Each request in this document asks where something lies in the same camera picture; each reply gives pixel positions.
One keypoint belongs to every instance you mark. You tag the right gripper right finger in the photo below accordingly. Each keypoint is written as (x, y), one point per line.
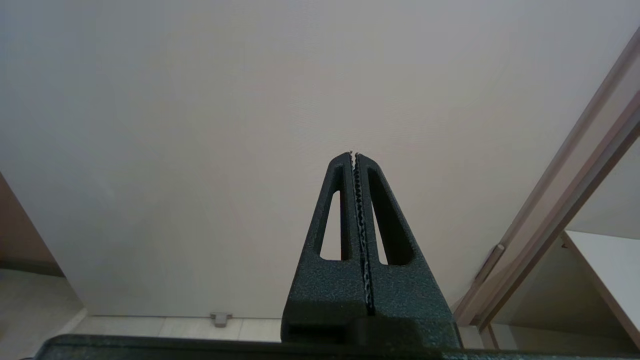
(405, 295)

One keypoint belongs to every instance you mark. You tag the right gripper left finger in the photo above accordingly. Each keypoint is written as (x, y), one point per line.
(325, 295)

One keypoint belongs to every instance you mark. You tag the grey floor door stopper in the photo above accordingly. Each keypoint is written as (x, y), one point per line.
(221, 319)

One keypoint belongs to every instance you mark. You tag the white door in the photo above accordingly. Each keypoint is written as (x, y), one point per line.
(200, 125)

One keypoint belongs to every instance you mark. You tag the white closet shelf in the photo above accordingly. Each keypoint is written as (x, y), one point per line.
(610, 270)

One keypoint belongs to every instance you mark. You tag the brown frame hinge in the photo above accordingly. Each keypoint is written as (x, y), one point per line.
(492, 260)

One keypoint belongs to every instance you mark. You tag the brown closet door frame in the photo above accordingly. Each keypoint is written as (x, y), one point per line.
(550, 215)

